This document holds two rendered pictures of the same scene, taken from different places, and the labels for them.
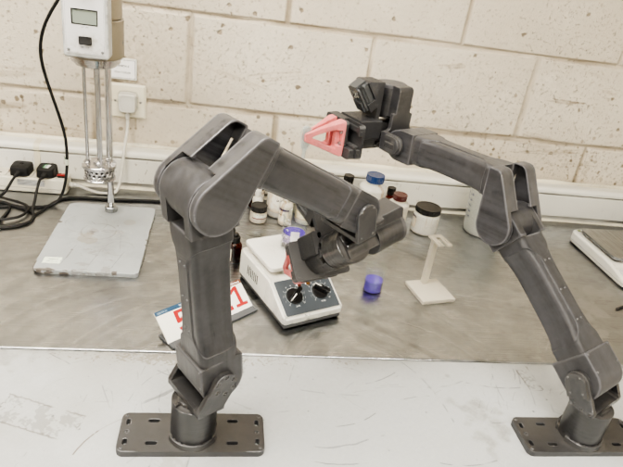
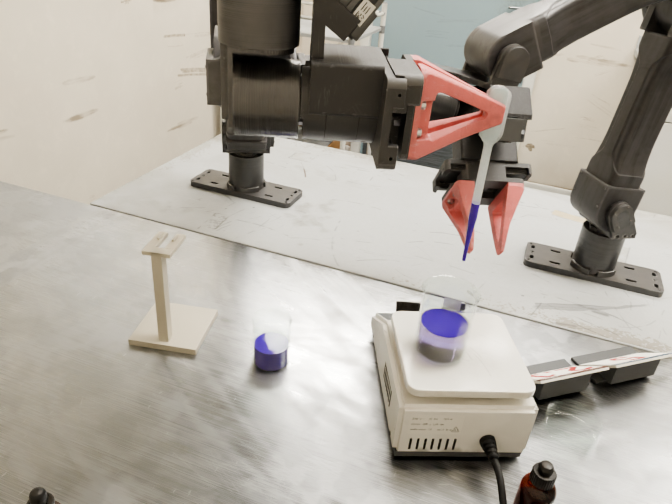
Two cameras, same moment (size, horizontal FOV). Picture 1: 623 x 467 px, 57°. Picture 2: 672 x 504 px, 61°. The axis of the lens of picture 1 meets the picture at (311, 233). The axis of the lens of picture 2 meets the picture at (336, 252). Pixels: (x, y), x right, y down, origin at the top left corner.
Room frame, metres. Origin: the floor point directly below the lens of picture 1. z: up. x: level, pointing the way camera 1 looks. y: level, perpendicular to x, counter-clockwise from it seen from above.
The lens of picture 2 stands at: (1.45, 0.15, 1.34)
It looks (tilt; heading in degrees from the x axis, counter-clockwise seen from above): 30 degrees down; 209
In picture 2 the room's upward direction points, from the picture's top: 5 degrees clockwise
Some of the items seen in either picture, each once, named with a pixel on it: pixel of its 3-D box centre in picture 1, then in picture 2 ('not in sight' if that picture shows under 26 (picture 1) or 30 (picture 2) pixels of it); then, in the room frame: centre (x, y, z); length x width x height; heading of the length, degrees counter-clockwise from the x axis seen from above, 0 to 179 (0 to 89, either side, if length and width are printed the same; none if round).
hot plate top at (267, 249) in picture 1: (284, 251); (458, 350); (1.00, 0.05, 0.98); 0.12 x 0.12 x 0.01; 35
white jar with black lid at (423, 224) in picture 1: (425, 218); not in sight; (1.37, -0.29, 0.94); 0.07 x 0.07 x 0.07
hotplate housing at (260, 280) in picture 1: (287, 276); (444, 367); (0.97, 0.03, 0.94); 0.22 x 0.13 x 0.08; 35
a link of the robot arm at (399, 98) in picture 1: (396, 116); (262, 32); (1.09, -0.13, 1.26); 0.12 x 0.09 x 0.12; 40
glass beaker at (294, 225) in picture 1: (293, 230); (445, 322); (1.02, 0.04, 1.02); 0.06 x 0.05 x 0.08; 36
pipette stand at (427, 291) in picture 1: (436, 267); (171, 284); (1.06, -0.27, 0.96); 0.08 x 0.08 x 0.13; 24
